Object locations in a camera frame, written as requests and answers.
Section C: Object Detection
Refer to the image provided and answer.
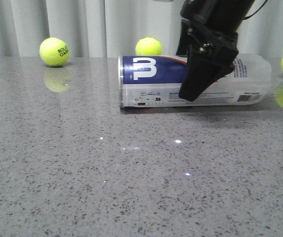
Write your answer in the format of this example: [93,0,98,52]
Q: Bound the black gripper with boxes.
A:
[176,19,238,102]

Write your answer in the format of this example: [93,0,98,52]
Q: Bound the clear blue tennis ball can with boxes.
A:
[118,54,272,109]

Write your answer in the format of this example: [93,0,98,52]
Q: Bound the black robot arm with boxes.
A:
[176,0,254,101]

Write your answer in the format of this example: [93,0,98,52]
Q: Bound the middle yellow tennis ball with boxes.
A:
[136,37,162,55]

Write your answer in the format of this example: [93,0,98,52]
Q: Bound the tennis ball with black lettering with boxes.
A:
[39,37,70,67]

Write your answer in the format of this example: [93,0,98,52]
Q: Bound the grey curtain backdrop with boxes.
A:
[0,0,283,58]

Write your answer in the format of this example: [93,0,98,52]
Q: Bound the black cable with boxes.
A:
[243,0,268,20]

